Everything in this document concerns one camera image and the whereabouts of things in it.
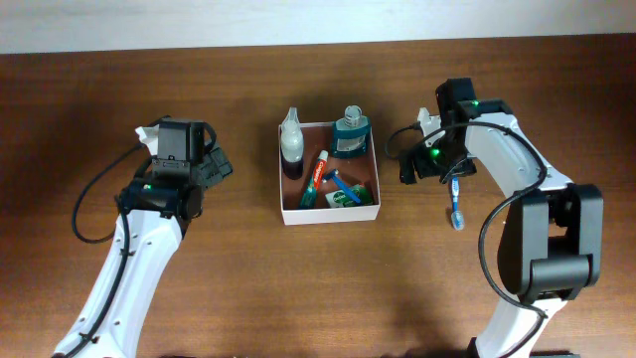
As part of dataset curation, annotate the blue white toothbrush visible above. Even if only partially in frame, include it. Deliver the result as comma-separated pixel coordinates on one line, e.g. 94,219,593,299
450,177,465,231

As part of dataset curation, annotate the teal mouthwash bottle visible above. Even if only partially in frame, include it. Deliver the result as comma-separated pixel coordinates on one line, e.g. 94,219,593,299
331,105,372,158

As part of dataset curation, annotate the blue disposable razor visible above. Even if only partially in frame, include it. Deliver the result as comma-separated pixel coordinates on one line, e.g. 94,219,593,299
322,169,362,204

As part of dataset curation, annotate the green white soap packet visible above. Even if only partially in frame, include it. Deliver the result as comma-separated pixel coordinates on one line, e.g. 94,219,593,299
326,184,374,208

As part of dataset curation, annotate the pink cardboard box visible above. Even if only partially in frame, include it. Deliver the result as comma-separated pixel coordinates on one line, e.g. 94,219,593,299
278,122,382,226

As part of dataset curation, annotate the purple foaming soap pump bottle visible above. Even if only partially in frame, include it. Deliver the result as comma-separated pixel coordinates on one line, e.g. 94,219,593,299
280,107,304,180

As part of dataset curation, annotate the red green toothpaste tube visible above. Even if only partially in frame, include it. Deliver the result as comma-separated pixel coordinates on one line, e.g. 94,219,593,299
299,150,329,210

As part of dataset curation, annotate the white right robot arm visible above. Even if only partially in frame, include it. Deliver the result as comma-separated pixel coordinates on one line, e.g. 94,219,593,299
396,78,603,358

